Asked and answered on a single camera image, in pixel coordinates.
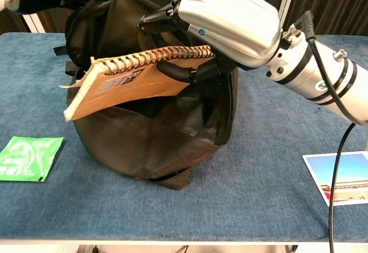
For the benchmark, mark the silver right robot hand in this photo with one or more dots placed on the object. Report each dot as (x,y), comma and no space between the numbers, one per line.
(230,20)

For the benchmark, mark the brown spiral notebook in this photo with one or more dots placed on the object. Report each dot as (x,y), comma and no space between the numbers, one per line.
(129,92)

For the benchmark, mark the black fabric backpack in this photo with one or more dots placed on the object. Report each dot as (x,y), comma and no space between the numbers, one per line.
(143,143)

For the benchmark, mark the blue felt table cover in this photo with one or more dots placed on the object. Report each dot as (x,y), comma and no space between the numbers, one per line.
(258,178)

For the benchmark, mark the palace photo postcard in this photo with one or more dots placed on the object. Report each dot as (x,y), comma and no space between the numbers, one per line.
(350,172)

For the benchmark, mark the green sachet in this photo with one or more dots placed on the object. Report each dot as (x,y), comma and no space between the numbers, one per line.
(26,158)

